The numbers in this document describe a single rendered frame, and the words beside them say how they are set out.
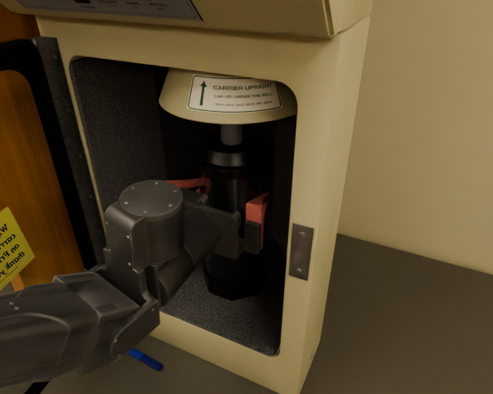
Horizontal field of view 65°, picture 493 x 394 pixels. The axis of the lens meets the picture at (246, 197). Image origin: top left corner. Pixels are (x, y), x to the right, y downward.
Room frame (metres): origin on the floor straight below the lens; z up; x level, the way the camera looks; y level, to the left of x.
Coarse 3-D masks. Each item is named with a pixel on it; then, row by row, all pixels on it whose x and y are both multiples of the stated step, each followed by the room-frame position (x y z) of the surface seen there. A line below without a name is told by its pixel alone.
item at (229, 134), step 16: (224, 128) 0.45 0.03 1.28; (240, 128) 0.45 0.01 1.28; (208, 144) 0.45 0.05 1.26; (224, 144) 0.45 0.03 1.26; (240, 144) 0.45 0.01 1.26; (256, 144) 0.45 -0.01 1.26; (208, 160) 0.42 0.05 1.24; (224, 160) 0.42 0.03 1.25; (240, 160) 0.42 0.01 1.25; (256, 160) 0.43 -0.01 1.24
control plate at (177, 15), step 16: (16, 0) 0.39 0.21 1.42; (32, 0) 0.37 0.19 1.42; (48, 0) 0.37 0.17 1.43; (64, 0) 0.36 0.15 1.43; (96, 0) 0.34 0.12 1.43; (112, 0) 0.33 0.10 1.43; (128, 0) 0.32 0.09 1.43; (144, 0) 0.32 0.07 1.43; (160, 0) 0.31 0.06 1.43; (176, 0) 0.30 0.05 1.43; (144, 16) 0.33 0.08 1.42; (160, 16) 0.32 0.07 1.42; (176, 16) 0.32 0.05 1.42; (192, 16) 0.31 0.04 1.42
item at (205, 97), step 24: (168, 72) 0.43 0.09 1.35; (192, 72) 0.39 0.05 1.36; (168, 96) 0.40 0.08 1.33; (192, 96) 0.38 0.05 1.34; (216, 96) 0.37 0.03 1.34; (240, 96) 0.37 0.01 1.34; (264, 96) 0.38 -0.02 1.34; (288, 96) 0.39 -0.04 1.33; (216, 120) 0.36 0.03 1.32; (240, 120) 0.36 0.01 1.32; (264, 120) 0.37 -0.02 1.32
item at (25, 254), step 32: (0, 96) 0.36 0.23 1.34; (32, 96) 0.39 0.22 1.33; (0, 128) 0.35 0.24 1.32; (32, 128) 0.38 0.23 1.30; (0, 160) 0.34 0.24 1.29; (32, 160) 0.37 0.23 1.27; (0, 192) 0.33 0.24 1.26; (32, 192) 0.36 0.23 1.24; (0, 224) 0.31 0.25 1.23; (32, 224) 0.35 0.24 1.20; (64, 224) 0.39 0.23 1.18; (0, 256) 0.30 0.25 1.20; (32, 256) 0.33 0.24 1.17; (64, 256) 0.37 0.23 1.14; (0, 288) 0.29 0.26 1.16
